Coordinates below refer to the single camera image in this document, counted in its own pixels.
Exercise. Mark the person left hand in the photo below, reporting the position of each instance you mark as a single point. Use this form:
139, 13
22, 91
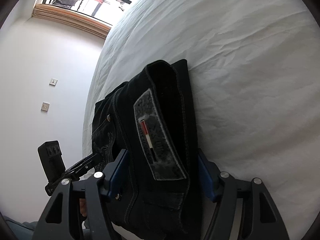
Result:
83, 207

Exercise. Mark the left beige curtain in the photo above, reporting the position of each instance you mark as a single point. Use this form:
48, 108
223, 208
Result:
71, 19

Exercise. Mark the white bed sheet mattress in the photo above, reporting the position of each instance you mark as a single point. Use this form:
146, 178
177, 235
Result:
254, 70

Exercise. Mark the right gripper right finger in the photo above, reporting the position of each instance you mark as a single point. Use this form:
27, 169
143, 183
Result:
244, 206

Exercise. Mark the black jeans pants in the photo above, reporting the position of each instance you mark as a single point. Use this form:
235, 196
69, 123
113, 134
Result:
152, 117

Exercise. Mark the white wall socket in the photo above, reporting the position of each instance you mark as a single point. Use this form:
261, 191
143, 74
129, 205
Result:
45, 106

